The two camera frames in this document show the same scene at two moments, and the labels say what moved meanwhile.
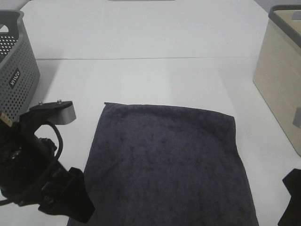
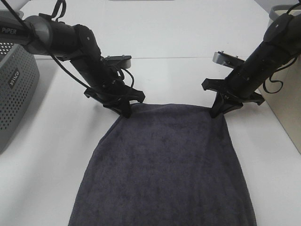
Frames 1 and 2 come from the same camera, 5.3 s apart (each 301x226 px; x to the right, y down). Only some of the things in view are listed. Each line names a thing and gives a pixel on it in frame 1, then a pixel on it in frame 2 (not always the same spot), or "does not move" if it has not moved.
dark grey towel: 161,165 does not move
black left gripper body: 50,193 to 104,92
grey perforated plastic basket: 19,70 does not move
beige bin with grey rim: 277,75 does not move
